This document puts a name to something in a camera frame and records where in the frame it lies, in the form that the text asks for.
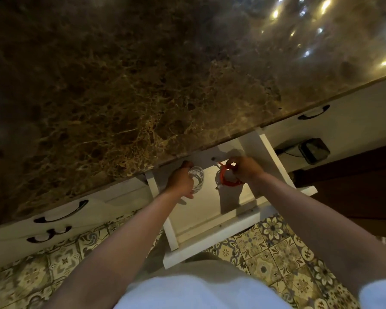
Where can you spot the person's right hand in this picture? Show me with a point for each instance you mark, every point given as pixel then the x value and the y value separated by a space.
pixel 249 170

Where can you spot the person's white shirt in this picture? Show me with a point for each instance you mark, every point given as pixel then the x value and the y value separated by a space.
pixel 196 294

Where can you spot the person's right forearm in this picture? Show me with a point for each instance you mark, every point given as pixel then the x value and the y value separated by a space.
pixel 325 231

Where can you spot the cream white drawer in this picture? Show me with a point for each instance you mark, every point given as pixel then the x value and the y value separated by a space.
pixel 199 212

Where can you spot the dark brown wooden panel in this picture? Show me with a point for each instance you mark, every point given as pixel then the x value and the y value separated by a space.
pixel 357 189

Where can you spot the black square device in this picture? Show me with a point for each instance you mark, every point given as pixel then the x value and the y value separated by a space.
pixel 315 151

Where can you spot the person's left hand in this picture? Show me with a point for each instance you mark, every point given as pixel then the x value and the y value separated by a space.
pixel 180 181

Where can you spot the cream counter cabinet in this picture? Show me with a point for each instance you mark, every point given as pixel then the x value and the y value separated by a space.
pixel 115 199

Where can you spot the person's left forearm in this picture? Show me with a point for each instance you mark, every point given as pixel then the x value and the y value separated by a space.
pixel 115 251

